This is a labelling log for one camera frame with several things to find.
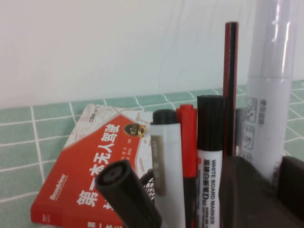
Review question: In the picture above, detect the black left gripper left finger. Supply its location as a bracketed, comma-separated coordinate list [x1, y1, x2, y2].
[219, 156, 304, 228]

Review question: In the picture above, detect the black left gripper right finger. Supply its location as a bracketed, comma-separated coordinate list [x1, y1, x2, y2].
[277, 155, 304, 221]

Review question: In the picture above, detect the white paint marker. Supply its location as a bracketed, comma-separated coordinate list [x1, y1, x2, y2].
[242, 0, 299, 185]

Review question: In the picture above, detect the red marker pen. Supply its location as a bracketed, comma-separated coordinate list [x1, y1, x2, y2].
[175, 104, 198, 228]

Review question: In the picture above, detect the black mesh pen holder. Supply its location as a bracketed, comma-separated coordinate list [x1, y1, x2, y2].
[139, 168, 156, 207]

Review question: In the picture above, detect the black cap whiteboard marker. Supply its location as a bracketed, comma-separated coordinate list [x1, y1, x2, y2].
[196, 94, 226, 228]

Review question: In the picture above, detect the white marker black cap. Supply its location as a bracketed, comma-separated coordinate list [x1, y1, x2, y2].
[150, 108, 186, 228]

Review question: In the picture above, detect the red black striped pencil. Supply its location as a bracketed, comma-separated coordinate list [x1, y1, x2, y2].
[222, 21, 239, 159]

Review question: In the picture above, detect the red map cover book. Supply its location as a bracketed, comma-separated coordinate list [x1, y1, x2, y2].
[30, 103, 155, 228]

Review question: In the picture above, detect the green checked tablecloth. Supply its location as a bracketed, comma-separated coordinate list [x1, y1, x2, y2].
[0, 79, 304, 228]

